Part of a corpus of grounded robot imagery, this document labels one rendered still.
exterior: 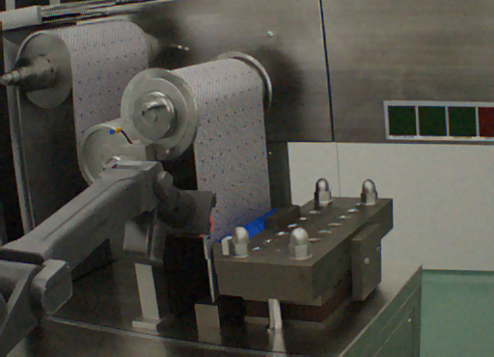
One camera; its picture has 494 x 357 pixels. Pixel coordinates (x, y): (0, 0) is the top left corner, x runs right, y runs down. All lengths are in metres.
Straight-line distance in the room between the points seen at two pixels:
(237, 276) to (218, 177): 0.18
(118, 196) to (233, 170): 0.42
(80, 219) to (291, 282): 0.43
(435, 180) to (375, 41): 2.52
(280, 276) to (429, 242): 2.86
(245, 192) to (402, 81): 0.35
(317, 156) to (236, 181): 2.76
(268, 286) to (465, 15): 0.59
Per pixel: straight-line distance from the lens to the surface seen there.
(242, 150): 1.45
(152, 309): 1.40
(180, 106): 1.31
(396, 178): 4.06
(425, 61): 1.49
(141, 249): 1.17
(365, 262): 1.40
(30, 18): 1.47
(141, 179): 1.09
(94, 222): 0.97
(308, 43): 1.57
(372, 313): 1.39
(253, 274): 1.29
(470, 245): 4.05
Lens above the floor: 1.42
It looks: 11 degrees down
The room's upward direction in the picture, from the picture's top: 5 degrees counter-clockwise
